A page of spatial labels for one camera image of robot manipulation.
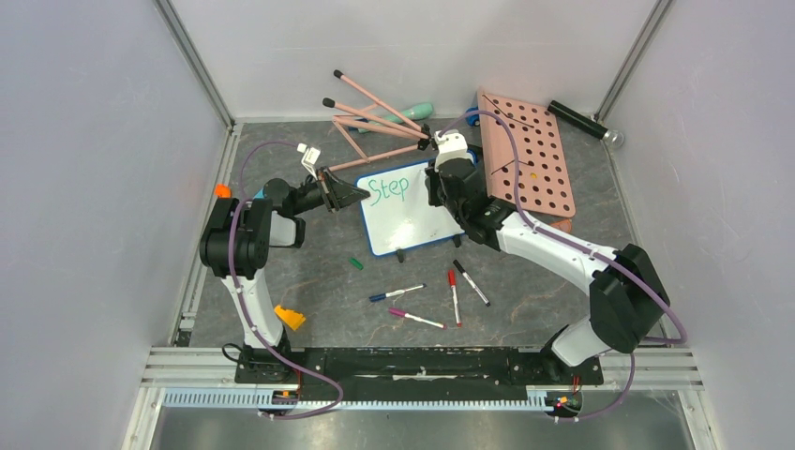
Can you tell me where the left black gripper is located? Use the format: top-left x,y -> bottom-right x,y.
290,166 -> 370,216

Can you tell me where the blue framed whiteboard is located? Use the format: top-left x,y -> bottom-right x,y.
355,159 -> 464,257

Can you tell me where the green marker cap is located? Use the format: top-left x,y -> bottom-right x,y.
349,257 -> 364,270

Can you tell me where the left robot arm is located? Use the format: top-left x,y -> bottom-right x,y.
199,168 -> 370,383

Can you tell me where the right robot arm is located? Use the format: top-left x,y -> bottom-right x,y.
425,158 -> 670,383

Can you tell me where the black whiteboard marker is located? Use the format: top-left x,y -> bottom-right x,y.
453,259 -> 491,308

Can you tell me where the red whiteboard marker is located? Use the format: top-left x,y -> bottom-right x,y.
447,269 -> 462,327

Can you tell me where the blue whiteboard marker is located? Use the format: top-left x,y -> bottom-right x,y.
367,283 -> 427,303

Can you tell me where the pink whiteboard marker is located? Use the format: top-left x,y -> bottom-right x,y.
388,307 -> 446,329

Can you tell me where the pink folding tripod stand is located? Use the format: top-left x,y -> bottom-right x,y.
322,68 -> 436,172

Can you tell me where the blue toy car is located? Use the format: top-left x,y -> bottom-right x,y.
465,107 -> 480,128

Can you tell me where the mint green bottle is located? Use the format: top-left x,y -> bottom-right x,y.
382,102 -> 434,125

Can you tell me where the pink perforated board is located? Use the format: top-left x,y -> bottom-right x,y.
477,87 -> 576,218

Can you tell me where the orange tape roll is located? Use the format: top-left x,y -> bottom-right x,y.
550,218 -> 573,233

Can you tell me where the orange clip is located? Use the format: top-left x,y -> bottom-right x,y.
214,184 -> 233,199

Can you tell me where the yellow plastic wedge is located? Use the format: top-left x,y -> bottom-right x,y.
274,305 -> 307,331

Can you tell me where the black flashlight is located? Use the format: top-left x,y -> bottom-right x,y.
547,100 -> 624,148

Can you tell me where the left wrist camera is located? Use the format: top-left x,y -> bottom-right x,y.
296,143 -> 321,179

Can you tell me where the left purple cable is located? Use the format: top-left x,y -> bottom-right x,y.
227,140 -> 344,422

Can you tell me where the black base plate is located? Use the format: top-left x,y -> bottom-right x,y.
234,347 -> 604,402

